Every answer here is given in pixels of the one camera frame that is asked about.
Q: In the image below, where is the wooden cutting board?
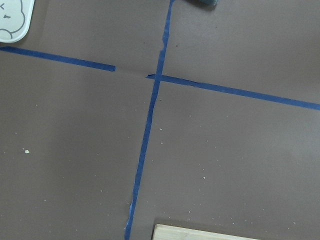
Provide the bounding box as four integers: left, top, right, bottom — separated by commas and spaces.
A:
152, 224, 255, 240

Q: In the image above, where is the grey folded cloth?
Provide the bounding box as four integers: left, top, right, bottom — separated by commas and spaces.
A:
187, 0, 219, 7

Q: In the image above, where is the white bear tray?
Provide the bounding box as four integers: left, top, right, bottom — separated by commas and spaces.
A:
0, 0, 35, 44

